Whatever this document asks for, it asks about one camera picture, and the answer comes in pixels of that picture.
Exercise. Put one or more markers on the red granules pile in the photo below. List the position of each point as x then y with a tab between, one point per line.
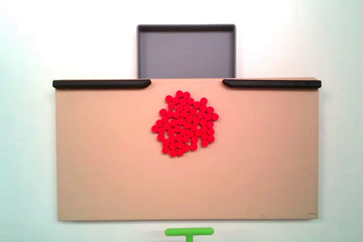
184	123

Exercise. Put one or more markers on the green T-shaped pusher tool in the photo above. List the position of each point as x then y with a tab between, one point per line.
188	231

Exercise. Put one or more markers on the grey shallow container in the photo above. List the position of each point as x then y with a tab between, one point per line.
185	55

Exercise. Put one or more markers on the beige flat board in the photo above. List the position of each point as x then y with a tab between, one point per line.
113	154

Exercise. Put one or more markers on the black edge rail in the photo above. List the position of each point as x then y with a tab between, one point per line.
99	84
272	84

